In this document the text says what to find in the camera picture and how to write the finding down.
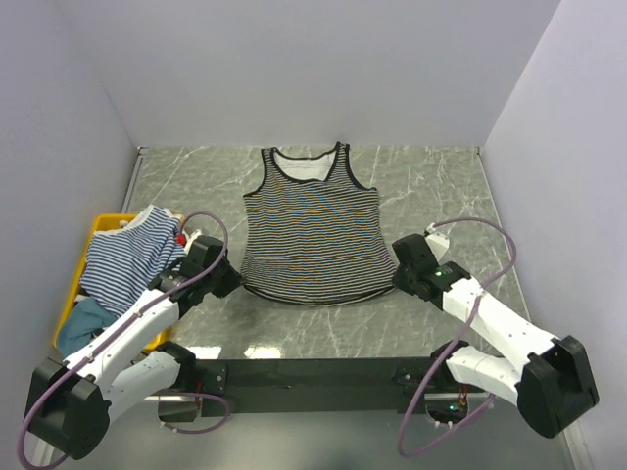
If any black white striped tank top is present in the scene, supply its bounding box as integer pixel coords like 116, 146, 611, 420
240, 142, 396, 306

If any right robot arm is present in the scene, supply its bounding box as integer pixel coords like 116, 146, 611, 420
393, 232, 600, 438

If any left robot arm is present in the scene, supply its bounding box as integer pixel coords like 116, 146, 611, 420
20, 235, 241, 460

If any blue white striped tank top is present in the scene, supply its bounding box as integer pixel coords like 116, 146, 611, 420
80, 206, 185, 317

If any teal tank top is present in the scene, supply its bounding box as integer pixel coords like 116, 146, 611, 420
56, 298, 117, 358

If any yellow plastic bin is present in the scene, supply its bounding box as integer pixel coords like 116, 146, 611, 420
53, 213, 181, 347

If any black base beam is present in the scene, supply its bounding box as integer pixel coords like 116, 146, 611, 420
156, 357, 471, 426

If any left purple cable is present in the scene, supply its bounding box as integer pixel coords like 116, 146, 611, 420
18, 211, 234, 470

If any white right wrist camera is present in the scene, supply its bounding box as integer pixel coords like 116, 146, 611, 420
424, 224, 450, 262

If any aluminium rail frame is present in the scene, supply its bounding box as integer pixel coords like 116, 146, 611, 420
28, 355, 589, 470

